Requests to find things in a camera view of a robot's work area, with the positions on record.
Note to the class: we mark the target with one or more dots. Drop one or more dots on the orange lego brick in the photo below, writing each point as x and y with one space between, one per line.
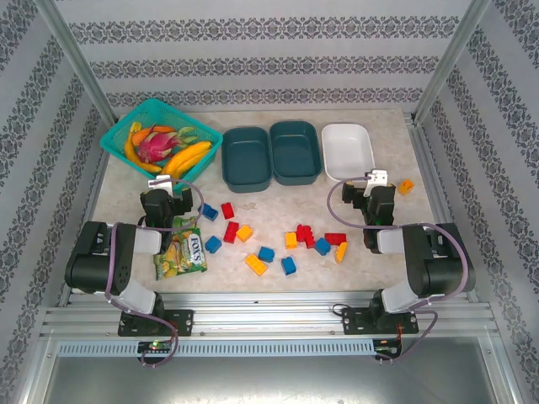
406 187

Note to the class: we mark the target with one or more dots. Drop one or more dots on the red lego brick cluster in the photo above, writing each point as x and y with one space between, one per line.
305 235

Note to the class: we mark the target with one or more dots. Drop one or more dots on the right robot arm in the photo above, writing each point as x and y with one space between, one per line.
446 269

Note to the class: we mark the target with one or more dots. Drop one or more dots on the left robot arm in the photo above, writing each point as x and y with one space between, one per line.
88 261

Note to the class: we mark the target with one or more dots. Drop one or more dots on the yellow banana bunch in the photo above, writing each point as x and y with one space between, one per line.
187 159

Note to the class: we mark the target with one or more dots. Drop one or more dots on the white plastic container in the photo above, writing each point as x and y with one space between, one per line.
347 151

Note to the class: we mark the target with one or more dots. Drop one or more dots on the green Fox's candy bag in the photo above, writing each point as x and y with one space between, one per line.
185 252

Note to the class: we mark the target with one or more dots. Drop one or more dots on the pink dragon fruit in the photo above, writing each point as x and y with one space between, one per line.
153 147

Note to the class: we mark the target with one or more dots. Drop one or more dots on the dark teal plastic container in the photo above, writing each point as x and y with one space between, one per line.
295 153
246 160

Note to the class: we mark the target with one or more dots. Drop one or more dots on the orange carrot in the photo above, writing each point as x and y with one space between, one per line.
147 132

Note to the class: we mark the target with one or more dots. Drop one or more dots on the teal plastic basket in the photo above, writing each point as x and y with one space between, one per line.
168 113

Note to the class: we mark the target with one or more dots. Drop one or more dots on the small yellow toy vegetable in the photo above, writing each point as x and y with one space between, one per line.
135 126

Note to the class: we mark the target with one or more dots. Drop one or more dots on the long yellow lego brick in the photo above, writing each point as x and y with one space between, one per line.
256 264

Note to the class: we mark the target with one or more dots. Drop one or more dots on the small circuit board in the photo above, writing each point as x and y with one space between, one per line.
387 350
156 347

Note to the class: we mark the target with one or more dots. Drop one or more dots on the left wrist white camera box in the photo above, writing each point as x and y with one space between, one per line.
160 183

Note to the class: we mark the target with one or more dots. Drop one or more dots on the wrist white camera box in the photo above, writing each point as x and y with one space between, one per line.
160 183
377 177

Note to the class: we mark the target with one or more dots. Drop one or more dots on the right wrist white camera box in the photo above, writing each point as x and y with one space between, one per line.
377 177

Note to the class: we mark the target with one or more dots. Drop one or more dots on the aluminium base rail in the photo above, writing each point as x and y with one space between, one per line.
269 311

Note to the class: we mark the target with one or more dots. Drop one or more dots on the aluminium frame post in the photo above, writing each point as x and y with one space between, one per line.
76 59
452 54

